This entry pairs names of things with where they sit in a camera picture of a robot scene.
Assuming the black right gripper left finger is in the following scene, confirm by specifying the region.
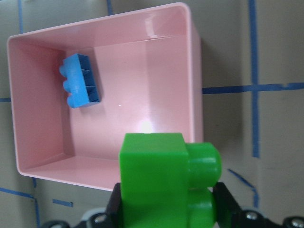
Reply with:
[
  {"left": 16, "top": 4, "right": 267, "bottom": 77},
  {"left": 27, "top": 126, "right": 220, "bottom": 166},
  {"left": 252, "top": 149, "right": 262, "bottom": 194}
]
[{"left": 44, "top": 183, "right": 123, "bottom": 228}]

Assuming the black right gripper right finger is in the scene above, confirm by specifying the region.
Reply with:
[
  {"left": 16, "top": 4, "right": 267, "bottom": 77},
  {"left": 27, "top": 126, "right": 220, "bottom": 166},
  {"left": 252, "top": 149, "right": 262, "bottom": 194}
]
[{"left": 212, "top": 182, "right": 304, "bottom": 228}]

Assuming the green toy block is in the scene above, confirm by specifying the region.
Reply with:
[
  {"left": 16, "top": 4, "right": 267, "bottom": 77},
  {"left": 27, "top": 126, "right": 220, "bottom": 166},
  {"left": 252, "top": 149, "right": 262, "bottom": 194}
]
[{"left": 119, "top": 133, "right": 221, "bottom": 228}]

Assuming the blue toy block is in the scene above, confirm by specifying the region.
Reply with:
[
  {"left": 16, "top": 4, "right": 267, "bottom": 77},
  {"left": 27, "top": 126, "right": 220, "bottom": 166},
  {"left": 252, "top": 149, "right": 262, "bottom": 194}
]
[{"left": 59, "top": 53, "right": 100, "bottom": 108}]

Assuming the pink plastic box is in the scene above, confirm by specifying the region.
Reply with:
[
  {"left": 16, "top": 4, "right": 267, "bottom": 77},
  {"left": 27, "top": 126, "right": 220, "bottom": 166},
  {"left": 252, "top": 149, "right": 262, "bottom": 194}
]
[{"left": 7, "top": 2, "right": 203, "bottom": 191}]

